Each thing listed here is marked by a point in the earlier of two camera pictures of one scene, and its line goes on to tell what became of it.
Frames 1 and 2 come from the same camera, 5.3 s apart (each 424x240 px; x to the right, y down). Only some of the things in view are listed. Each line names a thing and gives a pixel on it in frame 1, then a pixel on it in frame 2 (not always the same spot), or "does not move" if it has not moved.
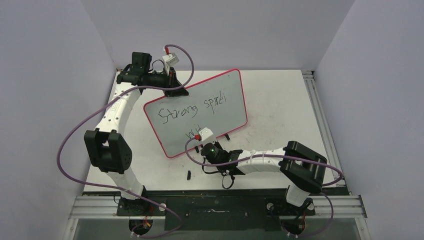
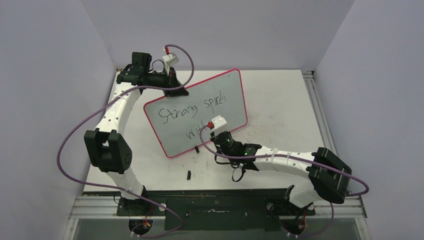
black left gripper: (171, 78) does not move
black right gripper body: (217, 143) -> (213, 134)
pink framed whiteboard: (217, 103) does not move
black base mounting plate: (215, 210) does not move
